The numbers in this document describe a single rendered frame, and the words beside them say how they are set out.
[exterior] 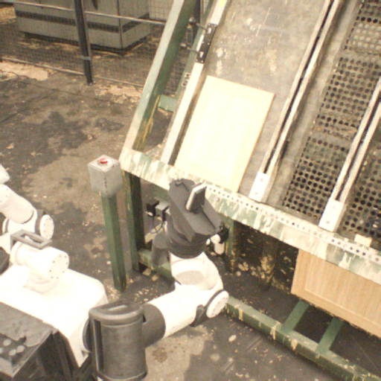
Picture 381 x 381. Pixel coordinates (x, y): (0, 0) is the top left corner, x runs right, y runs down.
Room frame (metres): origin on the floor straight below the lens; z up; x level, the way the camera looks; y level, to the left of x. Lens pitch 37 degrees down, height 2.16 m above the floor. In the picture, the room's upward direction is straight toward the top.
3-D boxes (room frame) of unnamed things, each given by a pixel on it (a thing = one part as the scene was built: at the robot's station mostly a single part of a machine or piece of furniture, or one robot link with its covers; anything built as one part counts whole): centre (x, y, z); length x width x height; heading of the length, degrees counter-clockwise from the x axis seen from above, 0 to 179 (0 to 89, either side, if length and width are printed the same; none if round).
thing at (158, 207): (1.70, 0.04, 0.69); 0.50 x 0.14 x 0.24; 54
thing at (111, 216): (1.90, 0.44, 0.38); 0.06 x 0.06 x 0.75; 54
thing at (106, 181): (1.90, 0.44, 0.84); 0.12 x 0.12 x 0.18; 54
